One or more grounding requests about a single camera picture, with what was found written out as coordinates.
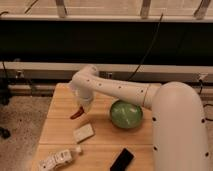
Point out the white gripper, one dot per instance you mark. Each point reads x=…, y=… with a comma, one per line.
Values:
x=85, y=103

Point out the red chili pepper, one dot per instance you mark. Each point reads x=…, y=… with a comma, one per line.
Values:
x=78, y=113

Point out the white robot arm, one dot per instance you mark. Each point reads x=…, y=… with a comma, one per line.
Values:
x=180, y=138

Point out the green ceramic bowl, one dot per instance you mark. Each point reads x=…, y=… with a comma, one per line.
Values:
x=125, y=115

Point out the white sponge block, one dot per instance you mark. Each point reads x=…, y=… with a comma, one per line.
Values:
x=83, y=133

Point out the plastic bottle with label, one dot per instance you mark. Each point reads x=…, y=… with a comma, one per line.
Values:
x=58, y=159

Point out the black rectangular remote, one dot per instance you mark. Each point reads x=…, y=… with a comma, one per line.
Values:
x=122, y=161

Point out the dark object on floor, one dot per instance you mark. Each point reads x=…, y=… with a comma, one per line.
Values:
x=4, y=133

